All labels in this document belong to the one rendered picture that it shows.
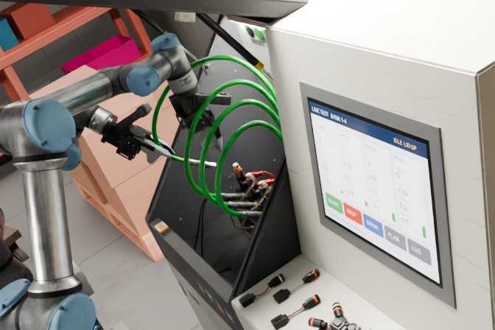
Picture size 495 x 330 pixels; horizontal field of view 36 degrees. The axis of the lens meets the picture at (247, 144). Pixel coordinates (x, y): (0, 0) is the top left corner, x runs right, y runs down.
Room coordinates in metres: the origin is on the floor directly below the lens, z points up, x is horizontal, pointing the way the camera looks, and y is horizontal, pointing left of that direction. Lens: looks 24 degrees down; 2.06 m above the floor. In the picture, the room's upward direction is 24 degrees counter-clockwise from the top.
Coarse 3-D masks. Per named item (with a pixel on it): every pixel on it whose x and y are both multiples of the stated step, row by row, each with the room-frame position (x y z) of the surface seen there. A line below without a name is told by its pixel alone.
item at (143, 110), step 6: (138, 108) 2.10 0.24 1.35; (144, 108) 2.10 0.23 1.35; (150, 108) 2.12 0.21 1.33; (132, 114) 2.11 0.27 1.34; (138, 114) 2.10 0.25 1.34; (144, 114) 2.10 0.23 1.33; (126, 120) 2.12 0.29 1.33; (132, 120) 2.11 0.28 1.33; (120, 126) 2.12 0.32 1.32; (126, 126) 2.11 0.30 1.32
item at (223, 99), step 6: (198, 96) 1.97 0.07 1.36; (204, 96) 1.98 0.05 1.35; (216, 96) 1.99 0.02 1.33; (222, 96) 2.00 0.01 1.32; (228, 96) 2.00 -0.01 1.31; (198, 102) 1.97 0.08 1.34; (210, 102) 1.98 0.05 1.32; (216, 102) 1.99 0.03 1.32; (222, 102) 1.99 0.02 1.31; (228, 102) 2.00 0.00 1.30
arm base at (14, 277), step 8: (8, 264) 1.99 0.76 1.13; (16, 264) 2.01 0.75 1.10; (0, 272) 1.97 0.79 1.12; (8, 272) 1.98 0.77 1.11; (16, 272) 2.00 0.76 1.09; (24, 272) 2.01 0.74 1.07; (0, 280) 1.96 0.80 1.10; (8, 280) 1.96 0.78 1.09; (16, 280) 1.97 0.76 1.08; (0, 288) 1.95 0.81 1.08
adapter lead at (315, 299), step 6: (306, 300) 1.43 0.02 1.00; (312, 300) 1.43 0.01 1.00; (318, 300) 1.43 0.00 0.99; (306, 306) 1.43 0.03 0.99; (294, 312) 1.43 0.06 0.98; (276, 318) 1.42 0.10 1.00; (282, 318) 1.41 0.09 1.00; (288, 318) 1.41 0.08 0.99; (276, 324) 1.41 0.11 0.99; (282, 324) 1.41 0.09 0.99
